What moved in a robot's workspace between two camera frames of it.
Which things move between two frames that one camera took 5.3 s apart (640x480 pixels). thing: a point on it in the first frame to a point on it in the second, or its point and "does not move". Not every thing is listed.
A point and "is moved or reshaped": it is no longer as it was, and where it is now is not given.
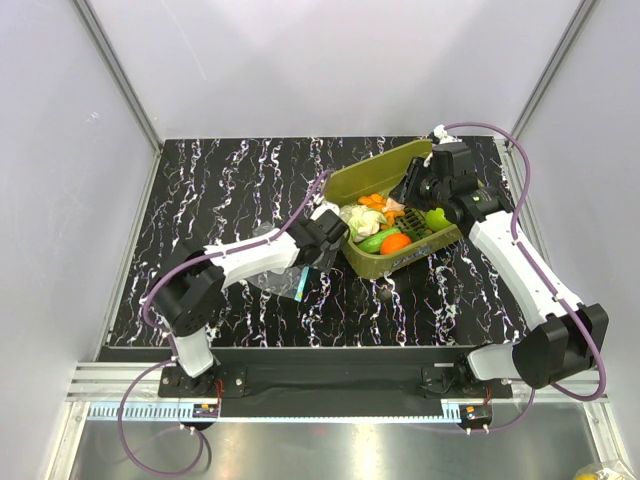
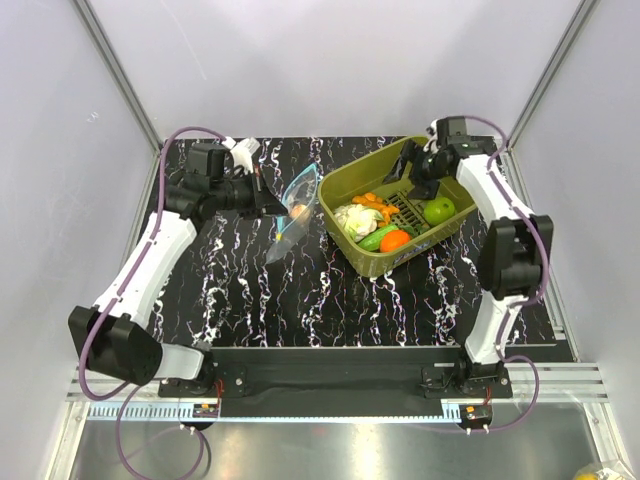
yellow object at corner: (586, 476) does not move
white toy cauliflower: (361, 220) does not move
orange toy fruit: (393, 242) does not move
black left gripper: (306, 225) to (263, 202)
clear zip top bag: (290, 283) to (298, 199)
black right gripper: (405, 191) to (411, 152)
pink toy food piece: (392, 205) is moved or reshaped
